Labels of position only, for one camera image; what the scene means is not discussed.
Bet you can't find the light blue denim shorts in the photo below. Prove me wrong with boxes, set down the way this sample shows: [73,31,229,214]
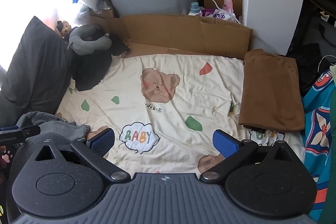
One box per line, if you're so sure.
[16,111,91,140]

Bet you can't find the folded brown garment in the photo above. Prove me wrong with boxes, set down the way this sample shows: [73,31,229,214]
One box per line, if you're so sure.
[239,50,305,132]

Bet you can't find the cream bear print bedsheet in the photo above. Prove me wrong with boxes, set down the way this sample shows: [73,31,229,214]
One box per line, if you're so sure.
[57,55,305,174]

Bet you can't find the dark grey pillow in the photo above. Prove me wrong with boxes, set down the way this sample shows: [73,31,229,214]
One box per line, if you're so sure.
[1,16,72,113]

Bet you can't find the black garment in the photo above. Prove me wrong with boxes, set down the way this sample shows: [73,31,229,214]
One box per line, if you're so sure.
[71,34,130,91]

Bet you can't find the grey neck pillow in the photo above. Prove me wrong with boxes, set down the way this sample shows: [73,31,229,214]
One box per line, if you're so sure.
[68,24,112,56]

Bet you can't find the teal patterned cloth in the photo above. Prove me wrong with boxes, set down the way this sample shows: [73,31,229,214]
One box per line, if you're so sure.
[302,70,335,221]

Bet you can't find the brown cardboard sheet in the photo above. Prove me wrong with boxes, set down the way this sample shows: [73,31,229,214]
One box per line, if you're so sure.
[88,11,253,59]

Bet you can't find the small plush doll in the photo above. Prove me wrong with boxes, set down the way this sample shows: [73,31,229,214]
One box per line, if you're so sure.
[56,20,72,38]

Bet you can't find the purple white refill pouch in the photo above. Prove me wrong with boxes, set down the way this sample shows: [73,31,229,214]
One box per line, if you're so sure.
[201,0,240,24]

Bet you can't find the detergent bottle teal cap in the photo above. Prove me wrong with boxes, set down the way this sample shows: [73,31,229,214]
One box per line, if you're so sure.
[188,2,202,16]

